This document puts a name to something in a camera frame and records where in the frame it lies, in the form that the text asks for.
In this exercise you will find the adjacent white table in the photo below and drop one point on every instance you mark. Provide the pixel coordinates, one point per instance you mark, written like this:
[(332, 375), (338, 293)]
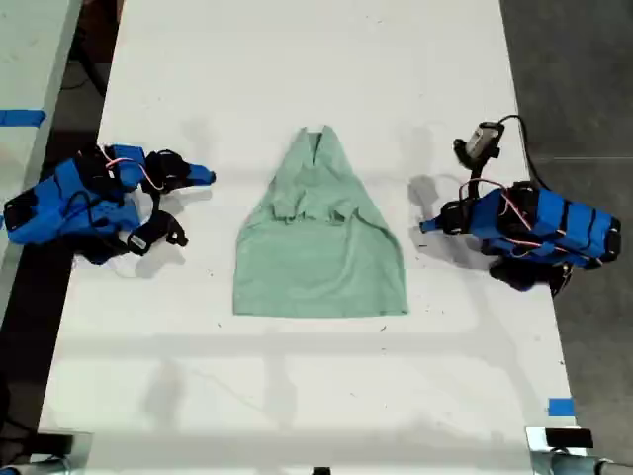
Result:
[(25, 59)]

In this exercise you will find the pale green T-shirt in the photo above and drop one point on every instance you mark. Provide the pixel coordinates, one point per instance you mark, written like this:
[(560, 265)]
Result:
[(321, 247)]

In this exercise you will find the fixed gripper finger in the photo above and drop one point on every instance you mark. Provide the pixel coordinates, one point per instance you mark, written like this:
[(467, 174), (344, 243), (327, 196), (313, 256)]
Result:
[(436, 230), (198, 182)]

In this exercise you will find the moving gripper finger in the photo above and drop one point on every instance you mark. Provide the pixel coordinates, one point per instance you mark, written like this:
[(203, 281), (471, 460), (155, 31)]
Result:
[(198, 171), (435, 222)]

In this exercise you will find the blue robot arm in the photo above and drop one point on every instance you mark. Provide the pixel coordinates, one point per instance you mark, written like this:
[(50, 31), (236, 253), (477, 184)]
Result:
[(569, 222), (44, 208)]

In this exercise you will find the silver table clamp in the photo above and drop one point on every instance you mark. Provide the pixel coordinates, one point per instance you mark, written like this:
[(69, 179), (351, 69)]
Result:
[(536, 452), (81, 452)]

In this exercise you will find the long blue tape strip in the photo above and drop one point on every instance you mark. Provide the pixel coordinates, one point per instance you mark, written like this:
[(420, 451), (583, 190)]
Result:
[(22, 118)]

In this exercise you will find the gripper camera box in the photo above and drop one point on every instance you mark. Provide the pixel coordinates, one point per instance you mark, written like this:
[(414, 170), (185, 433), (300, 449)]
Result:
[(479, 138), (138, 242)]

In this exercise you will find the small black box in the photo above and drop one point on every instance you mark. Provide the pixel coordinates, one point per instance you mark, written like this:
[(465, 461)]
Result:
[(54, 444), (569, 438)]

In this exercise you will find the small blue tape square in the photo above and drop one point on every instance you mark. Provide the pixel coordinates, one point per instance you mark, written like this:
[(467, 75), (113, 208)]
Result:
[(561, 407)]

